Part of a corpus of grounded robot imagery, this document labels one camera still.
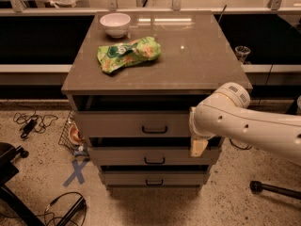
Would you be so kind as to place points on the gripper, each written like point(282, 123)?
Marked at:
point(195, 130)

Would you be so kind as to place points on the grey top drawer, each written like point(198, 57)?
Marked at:
point(133, 124)

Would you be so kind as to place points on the grey drawer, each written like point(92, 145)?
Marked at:
point(154, 178)
point(150, 156)
point(133, 124)

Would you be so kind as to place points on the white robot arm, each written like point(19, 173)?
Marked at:
point(225, 113)

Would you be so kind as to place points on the grey drawer cabinet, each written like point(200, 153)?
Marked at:
point(196, 60)

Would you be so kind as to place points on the grey bottom drawer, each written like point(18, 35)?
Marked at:
point(154, 178)

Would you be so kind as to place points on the grey middle drawer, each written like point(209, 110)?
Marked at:
point(150, 156)

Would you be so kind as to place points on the black tripod leg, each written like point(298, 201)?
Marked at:
point(259, 187)

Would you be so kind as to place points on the clear glass cup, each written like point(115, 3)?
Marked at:
point(241, 53)

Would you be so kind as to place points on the green snack bag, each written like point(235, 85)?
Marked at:
point(128, 54)

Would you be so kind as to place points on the blue tape cross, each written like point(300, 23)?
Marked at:
point(77, 172)

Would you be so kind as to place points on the white ceramic bowl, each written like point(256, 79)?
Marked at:
point(115, 25)

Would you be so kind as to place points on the black office chair base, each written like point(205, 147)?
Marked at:
point(7, 172)

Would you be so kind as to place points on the wire basket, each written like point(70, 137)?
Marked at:
point(71, 140)

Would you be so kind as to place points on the black stand with cable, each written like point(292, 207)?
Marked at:
point(50, 219)

